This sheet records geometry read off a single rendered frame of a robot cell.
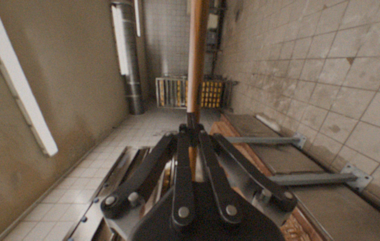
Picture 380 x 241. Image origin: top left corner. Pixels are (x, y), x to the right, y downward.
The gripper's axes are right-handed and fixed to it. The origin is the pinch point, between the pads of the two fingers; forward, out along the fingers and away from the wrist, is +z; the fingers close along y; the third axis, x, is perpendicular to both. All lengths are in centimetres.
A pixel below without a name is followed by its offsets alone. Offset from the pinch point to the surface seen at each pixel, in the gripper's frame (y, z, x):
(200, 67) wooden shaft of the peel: 1.7, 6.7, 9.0
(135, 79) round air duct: -111, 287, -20
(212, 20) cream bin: 83, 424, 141
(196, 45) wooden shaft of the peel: 0.8, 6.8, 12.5
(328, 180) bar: 95, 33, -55
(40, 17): -140, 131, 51
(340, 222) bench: 80, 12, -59
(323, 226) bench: 68, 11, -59
